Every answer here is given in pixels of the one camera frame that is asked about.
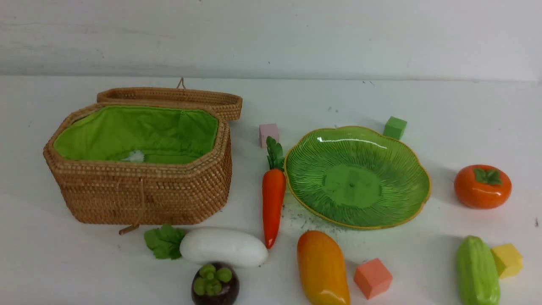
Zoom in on orange toy carrot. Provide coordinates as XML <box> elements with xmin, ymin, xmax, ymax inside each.
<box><xmin>262</xmin><ymin>136</ymin><xmax>286</xmax><ymax>249</ymax></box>

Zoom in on white toy radish green leaves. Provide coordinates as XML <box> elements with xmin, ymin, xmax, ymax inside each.
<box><xmin>144</xmin><ymin>225</ymin><xmax>269</xmax><ymax>268</ymax></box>

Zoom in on orange yellow toy mango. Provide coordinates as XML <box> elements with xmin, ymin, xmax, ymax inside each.
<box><xmin>297</xmin><ymin>230</ymin><xmax>351</xmax><ymax>305</ymax></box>

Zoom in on dark purple toy mangosteen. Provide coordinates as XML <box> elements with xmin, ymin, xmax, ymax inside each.
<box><xmin>191</xmin><ymin>262</ymin><xmax>240</xmax><ymax>305</ymax></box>

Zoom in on orange toy persimmon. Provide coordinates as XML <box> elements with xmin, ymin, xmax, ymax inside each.
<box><xmin>454</xmin><ymin>164</ymin><xmax>512</xmax><ymax>210</ymax></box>

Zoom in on light green toy cucumber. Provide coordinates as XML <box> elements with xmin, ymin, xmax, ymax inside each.
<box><xmin>456</xmin><ymin>235</ymin><xmax>501</xmax><ymax>305</ymax></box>

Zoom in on pink foam cube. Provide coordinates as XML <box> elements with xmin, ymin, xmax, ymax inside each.
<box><xmin>259</xmin><ymin>123</ymin><xmax>279</xmax><ymax>149</ymax></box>

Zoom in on green leaf-shaped glass plate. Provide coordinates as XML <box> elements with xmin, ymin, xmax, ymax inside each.
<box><xmin>284</xmin><ymin>126</ymin><xmax>432</xmax><ymax>230</ymax></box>

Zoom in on woven wicker basket green lining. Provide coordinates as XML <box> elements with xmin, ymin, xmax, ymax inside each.
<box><xmin>43</xmin><ymin>101</ymin><xmax>232</xmax><ymax>234</ymax></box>

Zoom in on green foam cube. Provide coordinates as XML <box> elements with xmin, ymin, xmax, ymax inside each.
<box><xmin>383</xmin><ymin>116</ymin><xmax>408</xmax><ymax>140</ymax></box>

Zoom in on orange foam cube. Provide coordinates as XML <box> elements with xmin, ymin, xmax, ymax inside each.
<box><xmin>354</xmin><ymin>258</ymin><xmax>393</xmax><ymax>299</ymax></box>

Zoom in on yellow foam cube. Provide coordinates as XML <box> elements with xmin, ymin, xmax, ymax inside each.
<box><xmin>490</xmin><ymin>243</ymin><xmax>523</xmax><ymax>279</ymax></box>

